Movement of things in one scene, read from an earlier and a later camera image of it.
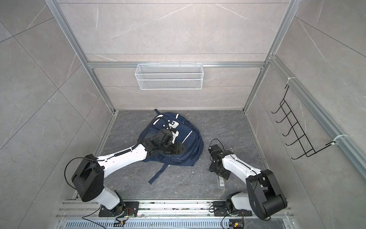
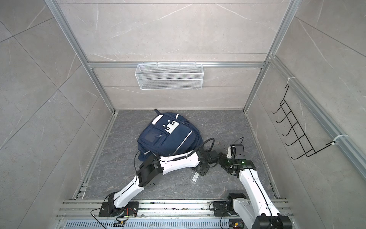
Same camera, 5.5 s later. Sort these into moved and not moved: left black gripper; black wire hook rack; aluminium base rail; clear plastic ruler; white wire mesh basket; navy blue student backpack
Moved: clear plastic ruler; left black gripper
Not moved: aluminium base rail; navy blue student backpack; white wire mesh basket; black wire hook rack
